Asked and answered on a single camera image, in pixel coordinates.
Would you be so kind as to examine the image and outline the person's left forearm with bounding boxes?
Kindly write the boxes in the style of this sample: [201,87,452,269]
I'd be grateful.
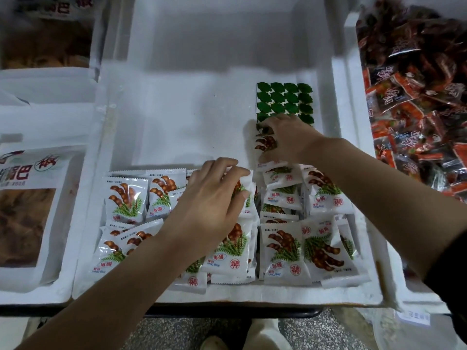
[16,229,192,350]

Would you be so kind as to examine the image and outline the white bag of orange crisps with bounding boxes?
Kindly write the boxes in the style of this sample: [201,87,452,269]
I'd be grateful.
[0,0,105,71]
[0,144,86,286]

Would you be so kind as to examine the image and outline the pile of white printed packets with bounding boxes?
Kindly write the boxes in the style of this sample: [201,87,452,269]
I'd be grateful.
[90,159,371,294]

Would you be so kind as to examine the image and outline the person's right forearm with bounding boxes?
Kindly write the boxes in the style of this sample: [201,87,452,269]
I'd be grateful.
[305,137,467,281]

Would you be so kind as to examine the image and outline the white printed snack packet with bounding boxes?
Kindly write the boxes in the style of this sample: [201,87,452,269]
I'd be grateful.
[253,122,283,155]

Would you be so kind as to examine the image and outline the person's beige trousers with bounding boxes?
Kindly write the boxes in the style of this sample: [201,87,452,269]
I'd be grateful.
[199,317,294,350]

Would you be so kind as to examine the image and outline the pile of dark red packets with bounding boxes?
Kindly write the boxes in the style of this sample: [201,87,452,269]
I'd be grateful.
[356,0,467,206]

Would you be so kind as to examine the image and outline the green leaf-pattern sheet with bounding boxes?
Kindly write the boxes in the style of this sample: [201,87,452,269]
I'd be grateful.
[254,81,317,130]

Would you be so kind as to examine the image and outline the person's left hand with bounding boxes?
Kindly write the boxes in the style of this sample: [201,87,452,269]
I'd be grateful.
[162,157,252,255]

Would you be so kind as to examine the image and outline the person's right hand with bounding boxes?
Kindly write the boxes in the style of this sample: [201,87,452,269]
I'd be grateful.
[254,113,331,168]

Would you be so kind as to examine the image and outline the clear round plastic tub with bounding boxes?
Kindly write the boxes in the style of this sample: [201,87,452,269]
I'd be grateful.
[371,308,467,350]

